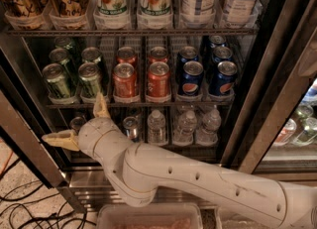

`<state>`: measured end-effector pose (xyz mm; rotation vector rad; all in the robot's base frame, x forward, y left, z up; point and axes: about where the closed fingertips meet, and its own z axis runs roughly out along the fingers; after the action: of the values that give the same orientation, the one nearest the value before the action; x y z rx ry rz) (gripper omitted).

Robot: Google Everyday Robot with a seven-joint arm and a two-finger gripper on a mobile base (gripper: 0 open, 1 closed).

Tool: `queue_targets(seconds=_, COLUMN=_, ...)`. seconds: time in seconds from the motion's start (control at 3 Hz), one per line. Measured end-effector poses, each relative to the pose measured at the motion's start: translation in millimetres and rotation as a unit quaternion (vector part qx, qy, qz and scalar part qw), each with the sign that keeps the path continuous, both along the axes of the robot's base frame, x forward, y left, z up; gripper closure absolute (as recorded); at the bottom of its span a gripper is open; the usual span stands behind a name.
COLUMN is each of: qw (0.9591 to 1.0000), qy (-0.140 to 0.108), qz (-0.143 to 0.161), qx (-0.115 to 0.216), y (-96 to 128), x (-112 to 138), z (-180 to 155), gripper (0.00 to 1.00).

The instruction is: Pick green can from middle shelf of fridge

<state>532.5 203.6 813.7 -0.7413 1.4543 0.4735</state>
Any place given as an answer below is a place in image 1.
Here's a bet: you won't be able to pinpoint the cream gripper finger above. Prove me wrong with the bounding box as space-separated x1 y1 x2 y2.
42 130 79 152
93 92 110 118

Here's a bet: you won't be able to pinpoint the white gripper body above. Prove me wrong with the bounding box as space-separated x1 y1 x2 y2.
78 117 116 166

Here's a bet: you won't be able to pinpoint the green can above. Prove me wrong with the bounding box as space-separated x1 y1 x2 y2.
43 63 75 99
81 47 108 77
78 62 107 98
49 48 78 85
291 104 317 146
54 37 78 57

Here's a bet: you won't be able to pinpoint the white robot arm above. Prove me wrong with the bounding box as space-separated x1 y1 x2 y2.
43 94 317 229

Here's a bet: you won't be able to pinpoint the left slim blue can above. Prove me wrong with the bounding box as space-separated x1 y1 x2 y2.
69 117 86 132

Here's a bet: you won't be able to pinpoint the slim blue can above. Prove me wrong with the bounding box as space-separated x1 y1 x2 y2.
69 117 86 132
123 116 140 142

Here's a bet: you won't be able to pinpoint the right slim blue can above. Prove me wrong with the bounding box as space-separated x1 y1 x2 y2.
123 116 140 142

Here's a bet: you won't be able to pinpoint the front left orange can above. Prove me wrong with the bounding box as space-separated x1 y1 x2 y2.
112 62 137 98

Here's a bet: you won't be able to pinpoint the orange can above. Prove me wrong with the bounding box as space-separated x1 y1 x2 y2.
112 62 137 98
116 47 138 67
148 61 170 97
149 46 168 63

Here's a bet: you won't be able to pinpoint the back left orange can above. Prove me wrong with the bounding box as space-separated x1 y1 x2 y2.
116 47 138 67

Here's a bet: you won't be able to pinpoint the front right orange can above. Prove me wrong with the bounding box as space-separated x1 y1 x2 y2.
148 61 170 97

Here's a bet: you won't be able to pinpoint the back right orange can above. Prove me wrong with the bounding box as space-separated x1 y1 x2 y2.
149 46 168 63

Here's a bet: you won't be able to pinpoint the front left Pepsi can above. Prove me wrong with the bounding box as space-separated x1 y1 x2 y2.
177 60 204 96

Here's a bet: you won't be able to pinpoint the pepsi can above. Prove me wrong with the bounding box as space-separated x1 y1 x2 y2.
200 35 227 55
207 46 233 73
176 46 199 73
208 60 238 96
177 60 204 96

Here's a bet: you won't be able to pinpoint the back left Pepsi can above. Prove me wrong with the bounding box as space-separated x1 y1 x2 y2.
176 46 199 73

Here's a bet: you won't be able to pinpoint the front right Pepsi can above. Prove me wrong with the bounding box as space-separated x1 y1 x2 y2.
208 60 238 96

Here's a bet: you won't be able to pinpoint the middle right Pepsi can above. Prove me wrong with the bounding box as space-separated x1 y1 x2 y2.
207 46 233 73

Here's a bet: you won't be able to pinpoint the back right Pepsi can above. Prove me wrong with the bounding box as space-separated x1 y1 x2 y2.
200 35 227 55

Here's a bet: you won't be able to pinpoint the open fridge glass door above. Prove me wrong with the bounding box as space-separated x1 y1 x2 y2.
219 0 317 185

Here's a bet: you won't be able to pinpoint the red can behind door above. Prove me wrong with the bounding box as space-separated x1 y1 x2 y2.
273 119 297 146

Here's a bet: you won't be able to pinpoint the green can behind door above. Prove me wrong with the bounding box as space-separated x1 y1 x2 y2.
291 104 317 146

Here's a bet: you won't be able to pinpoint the left water bottle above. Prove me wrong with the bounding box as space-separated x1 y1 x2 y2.
148 109 166 145

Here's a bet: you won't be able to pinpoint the water bottle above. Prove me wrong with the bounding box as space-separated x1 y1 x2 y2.
173 110 197 146
196 108 222 146
148 109 166 145

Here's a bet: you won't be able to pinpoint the middle water bottle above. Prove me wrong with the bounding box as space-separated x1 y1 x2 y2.
173 110 197 146

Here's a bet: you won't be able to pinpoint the left clear plastic bin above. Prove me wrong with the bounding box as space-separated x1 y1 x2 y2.
96 203 203 229

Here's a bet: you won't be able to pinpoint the clear plastic bin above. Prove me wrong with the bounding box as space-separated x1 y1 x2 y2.
96 203 203 229
216 207 270 229

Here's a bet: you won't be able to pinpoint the right water bottle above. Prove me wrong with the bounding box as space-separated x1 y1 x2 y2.
196 108 222 146

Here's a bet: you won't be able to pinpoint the right clear plastic bin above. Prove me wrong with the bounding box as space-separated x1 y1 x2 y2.
216 207 270 229

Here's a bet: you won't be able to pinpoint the orange floor cable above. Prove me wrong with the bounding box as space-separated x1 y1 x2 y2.
0 140 15 177

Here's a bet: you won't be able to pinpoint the middle wire shelf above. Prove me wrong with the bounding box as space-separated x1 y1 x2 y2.
46 101 232 109

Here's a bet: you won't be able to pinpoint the wire shelf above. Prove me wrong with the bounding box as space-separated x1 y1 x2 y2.
5 28 259 37
46 101 232 109

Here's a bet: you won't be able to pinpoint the black floor cables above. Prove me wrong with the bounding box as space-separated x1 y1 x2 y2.
0 157 97 229

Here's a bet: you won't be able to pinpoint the top wire shelf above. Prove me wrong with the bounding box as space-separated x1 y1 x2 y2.
5 28 259 37

